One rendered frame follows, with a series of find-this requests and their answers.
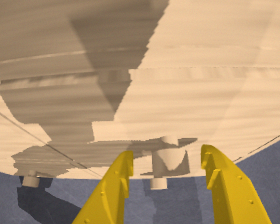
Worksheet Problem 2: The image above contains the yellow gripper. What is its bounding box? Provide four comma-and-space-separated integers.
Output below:
72, 144, 272, 224

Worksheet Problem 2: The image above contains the wooden chest of drawers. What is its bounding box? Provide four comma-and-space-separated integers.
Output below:
0, 45, 280, 179

